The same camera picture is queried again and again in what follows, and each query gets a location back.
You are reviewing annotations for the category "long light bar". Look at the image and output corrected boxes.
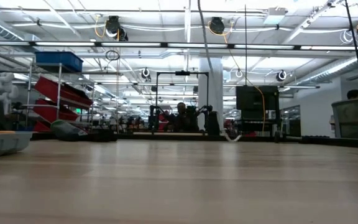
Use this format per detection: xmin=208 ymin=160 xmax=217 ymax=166
xmin=0 ymin=40 xmax=358 ymax=51

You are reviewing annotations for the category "grey tool case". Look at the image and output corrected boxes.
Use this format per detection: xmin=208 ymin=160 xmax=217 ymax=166
xmin=0 ymin=130 xmax=34 ymax=160

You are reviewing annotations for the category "hanging black cable loop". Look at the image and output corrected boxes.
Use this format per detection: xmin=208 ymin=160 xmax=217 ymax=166
xmin=105 ymin=49 xmax=121 ymax=62

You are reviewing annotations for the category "metal shelf rack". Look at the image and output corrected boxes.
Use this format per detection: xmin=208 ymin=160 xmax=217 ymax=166
xmin=22 ymin=60 xmax=96 ymax=134

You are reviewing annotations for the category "red plastic bin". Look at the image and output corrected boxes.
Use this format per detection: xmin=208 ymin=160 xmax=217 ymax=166
xmin=32 ymin=98 xmax=80 ymax=123
xmin=33 ymin=121 xmax=52 ymax=133
xmin=35 ymin=77 xmax=93 ymax=110

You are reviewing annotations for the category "black stand base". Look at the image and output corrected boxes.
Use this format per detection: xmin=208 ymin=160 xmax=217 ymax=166
xmin=206 ymin=111 xmax=221 ymax=136

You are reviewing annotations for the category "seated person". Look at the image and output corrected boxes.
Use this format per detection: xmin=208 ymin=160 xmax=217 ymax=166
xmin=165 ymin=101 xmax=201 ymax=132

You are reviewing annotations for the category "white ceiling box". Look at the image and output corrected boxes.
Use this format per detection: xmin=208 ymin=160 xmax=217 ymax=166
xmin=263 ymin=7 xmax=287 ymax=25

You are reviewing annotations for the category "white cord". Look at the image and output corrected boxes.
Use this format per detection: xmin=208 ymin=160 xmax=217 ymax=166
xmin=196 ymin=0 xmax=242 ymax=143

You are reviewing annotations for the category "blue plastic bin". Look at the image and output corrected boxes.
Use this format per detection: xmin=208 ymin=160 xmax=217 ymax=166
xmin=35 ymin=51 xmax=84 ymax=73

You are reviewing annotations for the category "grey mesh office chair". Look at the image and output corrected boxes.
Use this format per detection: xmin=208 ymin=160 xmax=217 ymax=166
xmin=331 ymin=96 xmax=358 ymax=140

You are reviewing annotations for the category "distant black gantry frame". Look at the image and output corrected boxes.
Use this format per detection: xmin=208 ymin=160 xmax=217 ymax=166
xmin=155 ymin=70 xmax=210 ymax=134

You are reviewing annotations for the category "black monitor on cart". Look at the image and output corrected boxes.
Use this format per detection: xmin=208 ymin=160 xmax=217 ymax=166
xmin=234 ymin=85 xmax=282 ymax=138

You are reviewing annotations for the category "white square column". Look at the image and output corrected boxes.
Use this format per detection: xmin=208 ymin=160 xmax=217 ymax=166
xmin=198 ymin=57 xmax=224 ymax=130

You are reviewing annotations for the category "black table frame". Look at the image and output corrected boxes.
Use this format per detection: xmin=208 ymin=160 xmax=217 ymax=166
xmin=31 ymin=132 xmax=358 ymax=149

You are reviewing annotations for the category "yellow hanging cord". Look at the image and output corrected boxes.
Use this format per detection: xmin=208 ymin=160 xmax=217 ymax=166
xmin=208 ymin=21 xmax=266 ymax=133

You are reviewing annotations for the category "thin black vertical pole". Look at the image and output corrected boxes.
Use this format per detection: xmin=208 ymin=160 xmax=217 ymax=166
xmin=244 ymin=4 xmax=247 ymax=86

